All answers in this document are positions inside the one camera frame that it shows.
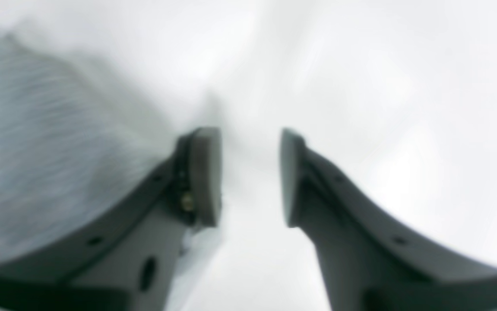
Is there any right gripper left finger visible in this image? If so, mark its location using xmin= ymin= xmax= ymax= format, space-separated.
xmin=0 ymin=127 xmax=222 ymax=311

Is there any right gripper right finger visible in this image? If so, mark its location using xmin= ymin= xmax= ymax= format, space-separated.
xmin=280 ymin=129 xmax=497 ymax=311

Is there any grey T-shirt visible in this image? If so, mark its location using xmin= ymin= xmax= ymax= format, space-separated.
xmin=0 ymin=26 xmax=223 ymax=311

